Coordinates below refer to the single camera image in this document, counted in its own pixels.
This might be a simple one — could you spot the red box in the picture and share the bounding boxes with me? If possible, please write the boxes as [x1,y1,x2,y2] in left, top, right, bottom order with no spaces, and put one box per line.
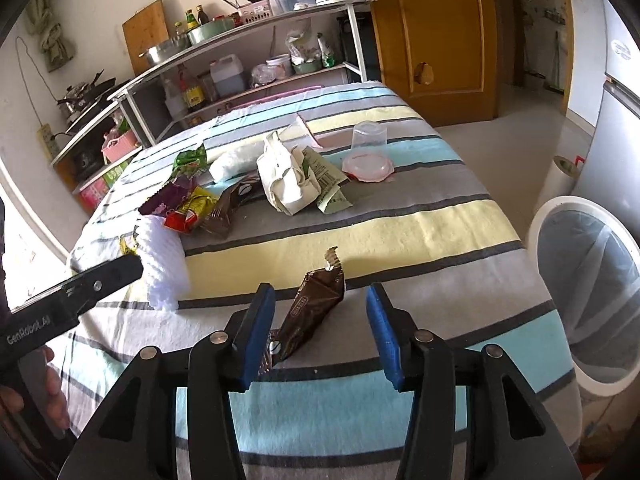
[75,177,108,213]

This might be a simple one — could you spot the green snack packet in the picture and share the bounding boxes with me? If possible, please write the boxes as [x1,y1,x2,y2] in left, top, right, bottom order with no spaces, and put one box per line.
[171,142,208,181]

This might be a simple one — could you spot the green white bottle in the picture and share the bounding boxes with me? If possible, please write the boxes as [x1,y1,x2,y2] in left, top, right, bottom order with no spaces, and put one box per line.
[316,32,337,68]

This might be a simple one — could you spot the red yellow snack packet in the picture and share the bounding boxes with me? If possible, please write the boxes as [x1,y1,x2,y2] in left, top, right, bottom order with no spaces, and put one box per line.
[164,186,221,235]

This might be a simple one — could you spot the white trash bin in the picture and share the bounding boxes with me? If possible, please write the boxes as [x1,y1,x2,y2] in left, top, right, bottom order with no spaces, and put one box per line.
[526,195,640,403]

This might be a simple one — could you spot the hanging cloth bag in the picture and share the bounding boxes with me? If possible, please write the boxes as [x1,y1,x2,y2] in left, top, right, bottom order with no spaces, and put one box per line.
[25,0,76,73]

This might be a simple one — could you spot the clear plastic food bag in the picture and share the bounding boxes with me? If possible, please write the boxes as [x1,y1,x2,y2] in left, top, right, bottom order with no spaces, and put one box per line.
[250,62,278,88]

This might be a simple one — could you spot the purple snack packet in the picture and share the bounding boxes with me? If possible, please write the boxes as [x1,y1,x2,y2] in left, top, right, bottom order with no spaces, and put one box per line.
[137,180,198,218]

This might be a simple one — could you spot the pink plastic tray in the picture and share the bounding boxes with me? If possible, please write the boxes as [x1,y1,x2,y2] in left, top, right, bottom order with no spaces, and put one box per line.
[235,86,326,107]

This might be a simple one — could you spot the crumpled food bags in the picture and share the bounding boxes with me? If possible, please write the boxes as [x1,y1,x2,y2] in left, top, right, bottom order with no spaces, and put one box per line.
[285,27,323,66]

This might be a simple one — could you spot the wooden cutting board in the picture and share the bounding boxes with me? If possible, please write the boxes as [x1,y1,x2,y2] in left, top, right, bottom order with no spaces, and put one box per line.
[122,0,170,76]

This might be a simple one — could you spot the pink storage basket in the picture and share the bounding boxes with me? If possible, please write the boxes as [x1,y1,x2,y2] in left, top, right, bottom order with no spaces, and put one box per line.
[101,127,141,163]

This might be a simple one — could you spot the power strip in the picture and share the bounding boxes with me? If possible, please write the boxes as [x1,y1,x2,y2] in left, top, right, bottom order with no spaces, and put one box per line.
[37,122,63,161]

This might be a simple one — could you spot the person's left hand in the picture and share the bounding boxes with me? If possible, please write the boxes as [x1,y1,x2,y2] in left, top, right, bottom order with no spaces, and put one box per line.
[0,345,72,442]

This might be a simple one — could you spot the green box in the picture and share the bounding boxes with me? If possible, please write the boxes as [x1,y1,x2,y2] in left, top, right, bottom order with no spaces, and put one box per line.
[102,160,131,183]

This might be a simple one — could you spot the steel basin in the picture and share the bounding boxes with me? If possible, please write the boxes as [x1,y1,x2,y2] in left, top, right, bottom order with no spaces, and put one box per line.
[139,35,193,66]

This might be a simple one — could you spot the white plastic bottle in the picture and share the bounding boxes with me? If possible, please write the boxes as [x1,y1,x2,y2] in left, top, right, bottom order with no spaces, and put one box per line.
[162,77,188,121]

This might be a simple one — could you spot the white round tub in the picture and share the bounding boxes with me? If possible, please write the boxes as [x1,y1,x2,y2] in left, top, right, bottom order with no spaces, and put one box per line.
[265,54,293,81]

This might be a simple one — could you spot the tall white shelf rack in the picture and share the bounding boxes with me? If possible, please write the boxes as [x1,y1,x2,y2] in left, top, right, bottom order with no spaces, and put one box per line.
[107,0,378,148]

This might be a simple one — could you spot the white paper bag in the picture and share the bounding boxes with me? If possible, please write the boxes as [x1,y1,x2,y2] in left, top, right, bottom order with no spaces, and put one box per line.
[256,131,323,217]

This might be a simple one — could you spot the brown snack wrapper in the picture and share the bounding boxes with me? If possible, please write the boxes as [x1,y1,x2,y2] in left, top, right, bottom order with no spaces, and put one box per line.
[200,172,261,241]
[257,246,347,376]

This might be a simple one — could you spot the clear red-rimmed plastic lid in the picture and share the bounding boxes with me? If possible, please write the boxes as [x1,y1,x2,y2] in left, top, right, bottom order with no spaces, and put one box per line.
[341,152,396,183]

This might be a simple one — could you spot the yellow label bottle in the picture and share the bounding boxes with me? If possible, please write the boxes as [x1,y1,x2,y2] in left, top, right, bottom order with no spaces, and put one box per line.
[181,72,207,111]

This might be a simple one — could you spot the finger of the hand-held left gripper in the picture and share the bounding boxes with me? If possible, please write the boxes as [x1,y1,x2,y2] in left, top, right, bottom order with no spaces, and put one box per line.
[62,253,145,323]

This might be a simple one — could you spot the clear plastic zip bag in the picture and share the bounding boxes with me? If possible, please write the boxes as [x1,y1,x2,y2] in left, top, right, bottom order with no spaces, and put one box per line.
[207,141,266,182]

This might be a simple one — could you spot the silver refrigerator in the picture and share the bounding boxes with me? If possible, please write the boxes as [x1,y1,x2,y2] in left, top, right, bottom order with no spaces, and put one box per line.
[565,0,640,226]

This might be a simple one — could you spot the clear plastic cup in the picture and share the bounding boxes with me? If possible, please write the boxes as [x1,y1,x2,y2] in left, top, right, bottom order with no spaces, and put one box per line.
[351,121,390,158]

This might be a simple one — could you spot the white paper roll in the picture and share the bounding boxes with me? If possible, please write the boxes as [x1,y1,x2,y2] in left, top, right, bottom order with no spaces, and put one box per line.
[540,155,586,206]

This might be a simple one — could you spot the pale green paper packet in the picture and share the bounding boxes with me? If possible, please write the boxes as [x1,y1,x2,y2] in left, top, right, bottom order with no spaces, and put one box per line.
[300,146,353,213]

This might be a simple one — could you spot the green basin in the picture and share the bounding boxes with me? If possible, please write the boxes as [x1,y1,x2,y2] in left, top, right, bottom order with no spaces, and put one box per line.
[187,17,236,46]

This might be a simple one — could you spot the striped bedsheet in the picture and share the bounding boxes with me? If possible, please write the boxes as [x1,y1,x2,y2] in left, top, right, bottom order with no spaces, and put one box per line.
[47,81,583,480]

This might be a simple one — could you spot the low white shelf rack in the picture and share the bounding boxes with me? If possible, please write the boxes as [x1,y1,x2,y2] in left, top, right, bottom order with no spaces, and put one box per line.
[50,100,151,196]

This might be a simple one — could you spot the pink utensil basket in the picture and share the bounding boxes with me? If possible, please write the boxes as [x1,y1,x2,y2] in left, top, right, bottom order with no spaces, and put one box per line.
[237,1,273,25]

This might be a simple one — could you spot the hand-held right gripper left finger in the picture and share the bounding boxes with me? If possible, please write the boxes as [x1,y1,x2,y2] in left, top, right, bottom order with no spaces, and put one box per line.
[57,282,278,480]

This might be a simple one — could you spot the wooden door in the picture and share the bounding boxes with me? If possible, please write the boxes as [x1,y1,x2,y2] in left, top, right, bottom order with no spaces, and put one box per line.
[360,0,501,128]

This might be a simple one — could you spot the white jug with dark liquid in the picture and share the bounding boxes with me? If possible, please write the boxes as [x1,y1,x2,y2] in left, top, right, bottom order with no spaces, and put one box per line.
[210,54,247,98]

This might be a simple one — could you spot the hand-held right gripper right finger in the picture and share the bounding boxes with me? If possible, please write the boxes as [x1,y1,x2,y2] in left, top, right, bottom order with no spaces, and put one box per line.
[365,282,583,480]

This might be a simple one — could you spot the black wok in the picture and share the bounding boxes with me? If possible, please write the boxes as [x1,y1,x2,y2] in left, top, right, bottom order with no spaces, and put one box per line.
[75,72,118,106]

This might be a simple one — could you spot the steel pot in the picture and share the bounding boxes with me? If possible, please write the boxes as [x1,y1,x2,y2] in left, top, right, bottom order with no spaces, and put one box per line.
[57,82,98,118]

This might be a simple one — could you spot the black rice cooker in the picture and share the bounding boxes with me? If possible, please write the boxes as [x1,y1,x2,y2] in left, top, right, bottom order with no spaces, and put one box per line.
[72,147,103,178]

